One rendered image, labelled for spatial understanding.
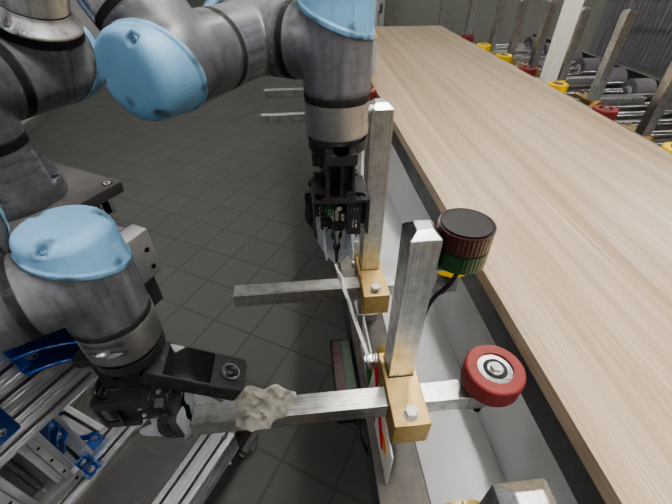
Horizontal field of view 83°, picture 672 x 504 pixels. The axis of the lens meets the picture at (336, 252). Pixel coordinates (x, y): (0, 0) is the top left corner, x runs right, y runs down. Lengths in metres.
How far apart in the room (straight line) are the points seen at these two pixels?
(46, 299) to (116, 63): 0.19
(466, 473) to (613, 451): 0.30
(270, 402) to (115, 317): 0.25
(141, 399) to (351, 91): 0.40
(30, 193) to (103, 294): 0.37
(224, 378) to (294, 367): 1.16
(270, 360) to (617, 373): 1.28
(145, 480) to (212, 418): 0.76
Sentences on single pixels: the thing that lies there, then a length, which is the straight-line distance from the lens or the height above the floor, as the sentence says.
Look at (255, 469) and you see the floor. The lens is 1.47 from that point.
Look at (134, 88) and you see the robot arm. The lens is 0.36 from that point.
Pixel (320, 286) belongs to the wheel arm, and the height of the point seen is 0.84.
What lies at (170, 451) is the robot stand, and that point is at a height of 0.21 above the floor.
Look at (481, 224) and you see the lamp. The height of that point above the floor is 1.13.
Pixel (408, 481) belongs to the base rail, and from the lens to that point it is 0.70.
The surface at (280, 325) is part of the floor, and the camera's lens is 1.77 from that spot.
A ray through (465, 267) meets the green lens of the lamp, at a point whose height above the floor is 1.09.
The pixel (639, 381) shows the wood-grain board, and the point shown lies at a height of 0.90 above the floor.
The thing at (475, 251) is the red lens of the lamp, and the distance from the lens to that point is 0.41.
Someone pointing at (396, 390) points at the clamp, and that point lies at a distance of 0.57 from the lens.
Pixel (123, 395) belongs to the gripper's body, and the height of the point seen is 0.96.
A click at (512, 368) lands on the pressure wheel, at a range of 0.59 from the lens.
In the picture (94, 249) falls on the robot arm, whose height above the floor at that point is 1.17.
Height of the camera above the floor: 1.36
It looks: 40 degrees down
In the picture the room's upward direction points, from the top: straight up
